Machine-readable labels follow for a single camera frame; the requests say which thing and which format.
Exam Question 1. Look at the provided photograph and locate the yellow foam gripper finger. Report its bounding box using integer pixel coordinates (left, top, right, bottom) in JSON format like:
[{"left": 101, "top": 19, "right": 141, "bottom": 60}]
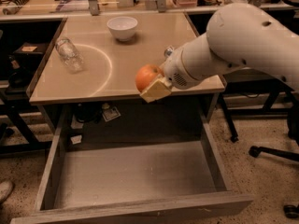
[{"left": 140, "top": 77, "right": 172, "bottom": 103}]

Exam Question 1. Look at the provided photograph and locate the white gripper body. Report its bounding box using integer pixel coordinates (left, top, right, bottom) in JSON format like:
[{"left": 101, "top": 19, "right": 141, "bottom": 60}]
[{"left": 163, "top": 49, "right": 202, "bottom": 90}]

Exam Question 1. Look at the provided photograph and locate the orange fruit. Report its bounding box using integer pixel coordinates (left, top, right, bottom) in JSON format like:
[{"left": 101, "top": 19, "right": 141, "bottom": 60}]
[{"left": 135, "top": 64, "right": 164, "bottom": 92}]

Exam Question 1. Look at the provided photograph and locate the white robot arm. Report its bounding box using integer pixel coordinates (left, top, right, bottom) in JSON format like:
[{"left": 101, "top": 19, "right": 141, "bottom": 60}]
[{"left": 140, "top": 3, "right": 299, "bottom": 103}]

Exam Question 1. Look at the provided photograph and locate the open grey wooden drawer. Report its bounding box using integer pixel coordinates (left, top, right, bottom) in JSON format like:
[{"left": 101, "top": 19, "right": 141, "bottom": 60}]
[{"left": 11, "top": 101, "right": 252, "bottom": 224}]

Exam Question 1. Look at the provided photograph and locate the silver soda can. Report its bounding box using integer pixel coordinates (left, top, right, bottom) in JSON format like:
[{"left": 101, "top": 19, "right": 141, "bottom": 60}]
[{"left": 164, "top": 46, "right": 175, "bottom": 58}]

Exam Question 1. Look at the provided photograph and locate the white ceramic bowl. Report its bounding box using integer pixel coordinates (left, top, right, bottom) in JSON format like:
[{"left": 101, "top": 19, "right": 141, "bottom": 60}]
[{"left": 107, "top": 16, "right": 138, "bottom": 41}]

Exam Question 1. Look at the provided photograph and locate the grey cabinet desk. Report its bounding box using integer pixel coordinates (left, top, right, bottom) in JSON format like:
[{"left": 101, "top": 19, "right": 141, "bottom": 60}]
[{"left": 25, "top": 11, "right": 228, "bottom": 133}]

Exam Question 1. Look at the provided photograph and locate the clear plastic bottle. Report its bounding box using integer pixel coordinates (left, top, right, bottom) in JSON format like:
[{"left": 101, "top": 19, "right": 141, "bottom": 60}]
[{"left": 55, "top": 36, "right": 84, "bottom": 74}]

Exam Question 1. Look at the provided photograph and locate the black office chair base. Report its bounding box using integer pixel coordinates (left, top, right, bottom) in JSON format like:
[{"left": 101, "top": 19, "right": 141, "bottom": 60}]
[{"left": 249, "top": 106, "right": 299, "bottom": 161}]

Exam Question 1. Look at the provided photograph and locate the white shoe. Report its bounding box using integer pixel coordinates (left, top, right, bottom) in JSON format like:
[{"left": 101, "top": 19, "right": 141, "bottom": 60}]
[{"left": 0, "top": 180, "right": 14, "bottom": 203}]

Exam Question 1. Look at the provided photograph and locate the black side table frame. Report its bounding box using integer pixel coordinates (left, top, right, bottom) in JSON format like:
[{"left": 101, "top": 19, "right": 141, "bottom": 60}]
[{"left": 0, "top": 81, "right": 51, "bottom": 155}]

